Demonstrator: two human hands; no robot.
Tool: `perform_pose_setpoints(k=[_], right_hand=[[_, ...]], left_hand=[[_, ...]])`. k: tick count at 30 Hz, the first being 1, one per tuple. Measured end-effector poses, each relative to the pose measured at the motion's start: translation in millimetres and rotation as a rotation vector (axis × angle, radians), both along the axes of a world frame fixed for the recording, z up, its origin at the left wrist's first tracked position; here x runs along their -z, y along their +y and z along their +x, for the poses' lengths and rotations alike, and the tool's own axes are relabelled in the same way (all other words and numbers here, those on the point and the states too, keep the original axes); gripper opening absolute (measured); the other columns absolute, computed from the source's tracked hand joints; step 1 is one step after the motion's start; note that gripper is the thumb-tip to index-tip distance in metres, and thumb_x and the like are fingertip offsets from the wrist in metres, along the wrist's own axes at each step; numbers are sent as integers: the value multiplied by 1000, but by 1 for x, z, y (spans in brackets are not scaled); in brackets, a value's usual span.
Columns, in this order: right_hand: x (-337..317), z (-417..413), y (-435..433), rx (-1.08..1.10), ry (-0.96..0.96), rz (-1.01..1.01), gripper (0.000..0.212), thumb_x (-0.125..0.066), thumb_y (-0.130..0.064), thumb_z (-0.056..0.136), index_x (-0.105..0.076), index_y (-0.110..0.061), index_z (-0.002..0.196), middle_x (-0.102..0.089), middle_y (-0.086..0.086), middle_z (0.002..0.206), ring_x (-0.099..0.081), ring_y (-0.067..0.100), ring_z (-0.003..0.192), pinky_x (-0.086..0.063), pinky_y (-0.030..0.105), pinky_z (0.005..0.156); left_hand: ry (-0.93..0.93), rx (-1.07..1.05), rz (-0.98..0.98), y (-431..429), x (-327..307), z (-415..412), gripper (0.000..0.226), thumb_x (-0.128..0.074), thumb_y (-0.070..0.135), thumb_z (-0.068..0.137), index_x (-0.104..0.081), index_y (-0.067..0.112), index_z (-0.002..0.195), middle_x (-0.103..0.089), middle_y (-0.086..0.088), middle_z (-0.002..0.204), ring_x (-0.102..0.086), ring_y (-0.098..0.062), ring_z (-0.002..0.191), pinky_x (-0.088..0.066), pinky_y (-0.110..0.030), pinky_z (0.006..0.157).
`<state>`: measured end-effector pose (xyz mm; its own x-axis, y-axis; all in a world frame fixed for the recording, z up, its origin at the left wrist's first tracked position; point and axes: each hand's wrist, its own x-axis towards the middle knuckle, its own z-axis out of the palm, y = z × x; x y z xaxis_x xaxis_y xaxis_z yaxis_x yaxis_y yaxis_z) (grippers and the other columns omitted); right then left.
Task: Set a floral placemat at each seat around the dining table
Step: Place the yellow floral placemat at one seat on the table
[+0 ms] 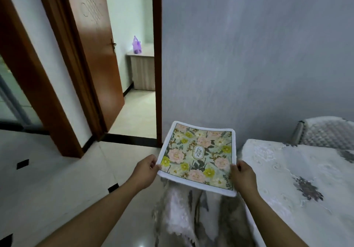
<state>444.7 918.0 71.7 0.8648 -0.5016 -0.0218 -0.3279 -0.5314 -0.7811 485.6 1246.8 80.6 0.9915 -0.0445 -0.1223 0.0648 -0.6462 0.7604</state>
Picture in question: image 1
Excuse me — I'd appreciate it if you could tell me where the person's left hand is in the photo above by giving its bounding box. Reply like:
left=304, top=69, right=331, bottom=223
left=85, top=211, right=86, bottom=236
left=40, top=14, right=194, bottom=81
left=130, top=155, right=162, bottom=191

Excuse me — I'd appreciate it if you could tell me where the person's right hand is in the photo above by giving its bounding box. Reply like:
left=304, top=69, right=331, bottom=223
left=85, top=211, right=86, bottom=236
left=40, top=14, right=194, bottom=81
left=230, top=160, right=259, bottom=198

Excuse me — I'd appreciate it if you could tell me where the floral print cloth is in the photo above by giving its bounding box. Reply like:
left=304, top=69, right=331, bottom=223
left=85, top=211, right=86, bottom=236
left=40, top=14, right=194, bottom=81
left=156, top=121, right=238, bottom=197

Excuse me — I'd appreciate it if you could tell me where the person's left forearm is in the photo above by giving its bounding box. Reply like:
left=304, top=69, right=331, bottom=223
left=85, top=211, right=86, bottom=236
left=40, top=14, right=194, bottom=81
left=36, top=180, right=143, bottom=247

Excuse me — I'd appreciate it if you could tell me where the person's right forearm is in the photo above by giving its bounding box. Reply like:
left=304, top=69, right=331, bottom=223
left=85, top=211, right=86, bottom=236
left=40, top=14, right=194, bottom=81
left=240, top=192, right=309, bottom=247

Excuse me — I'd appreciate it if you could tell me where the white grey floral tablecloth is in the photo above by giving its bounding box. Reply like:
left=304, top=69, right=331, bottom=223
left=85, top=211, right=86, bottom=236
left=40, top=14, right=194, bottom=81
left=152, top=139, right=354, bottom=247

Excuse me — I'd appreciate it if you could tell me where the chair with quilted cover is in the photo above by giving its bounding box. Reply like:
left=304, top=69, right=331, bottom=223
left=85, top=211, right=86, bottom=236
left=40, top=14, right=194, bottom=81
left=290, top=116, right=354, bottom=150

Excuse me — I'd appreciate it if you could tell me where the light wooden cabinet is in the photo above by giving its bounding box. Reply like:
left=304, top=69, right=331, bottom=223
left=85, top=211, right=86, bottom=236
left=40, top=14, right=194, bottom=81
left=126, top=44, right=156, bottom=91

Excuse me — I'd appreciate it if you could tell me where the purple plastic bag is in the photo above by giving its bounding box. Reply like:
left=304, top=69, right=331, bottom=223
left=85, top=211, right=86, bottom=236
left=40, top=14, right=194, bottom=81
left=132, top=36, right=142, bottom=55

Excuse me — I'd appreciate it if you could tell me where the brown wooden door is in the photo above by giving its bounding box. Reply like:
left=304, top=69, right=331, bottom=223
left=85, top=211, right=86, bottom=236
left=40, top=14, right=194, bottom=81
left=62, top=0, right=125, bottom=132

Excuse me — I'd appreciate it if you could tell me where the glass sliding door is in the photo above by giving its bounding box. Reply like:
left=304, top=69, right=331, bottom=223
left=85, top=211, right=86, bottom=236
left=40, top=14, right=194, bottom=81
left=0, top=55, right=49, bottom=135

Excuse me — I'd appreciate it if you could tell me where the brown wooden door frame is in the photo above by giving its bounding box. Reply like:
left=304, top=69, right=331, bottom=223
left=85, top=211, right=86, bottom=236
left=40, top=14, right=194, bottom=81
left=33, top=0, right=163, bottom=147

